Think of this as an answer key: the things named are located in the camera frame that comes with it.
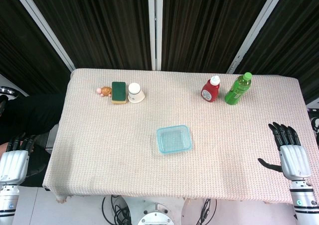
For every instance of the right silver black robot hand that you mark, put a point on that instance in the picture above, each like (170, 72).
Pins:
(295, 162)

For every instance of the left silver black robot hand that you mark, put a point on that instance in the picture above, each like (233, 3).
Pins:
(13, 165)

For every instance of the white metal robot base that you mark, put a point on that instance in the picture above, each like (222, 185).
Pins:
(155, 212)

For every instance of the person bare hand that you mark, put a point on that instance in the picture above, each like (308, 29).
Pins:
(2, 149)

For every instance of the black white device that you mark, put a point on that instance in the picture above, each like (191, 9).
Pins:
(314, 125)

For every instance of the person in black clothes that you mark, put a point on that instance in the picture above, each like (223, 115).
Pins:
(27, 115)

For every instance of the chrome chair part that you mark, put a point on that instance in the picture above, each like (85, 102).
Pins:
(8, 90)

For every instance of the beige waffle tablecloth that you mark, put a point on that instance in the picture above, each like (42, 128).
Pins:
(99, 140)

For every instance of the green tea bottle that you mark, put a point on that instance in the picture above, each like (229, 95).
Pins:
(236, 90)

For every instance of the red ketchup bottle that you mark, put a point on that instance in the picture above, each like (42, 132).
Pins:
(210, 91)

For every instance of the small turtle toy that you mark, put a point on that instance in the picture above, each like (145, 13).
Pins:
(106, 91)

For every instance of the dark brown curtain panel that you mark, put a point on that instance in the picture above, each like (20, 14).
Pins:
(294, 35)
(207, 26)
(17, 43)
(99, 26)

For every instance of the green yellow sponge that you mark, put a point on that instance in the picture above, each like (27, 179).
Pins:
(118, 90)

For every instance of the white paper cup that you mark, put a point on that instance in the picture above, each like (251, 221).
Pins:
(135, 95)

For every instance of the white frame post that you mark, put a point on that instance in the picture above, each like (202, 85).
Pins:
(254, 33)
(155, 26)
(42, 26)

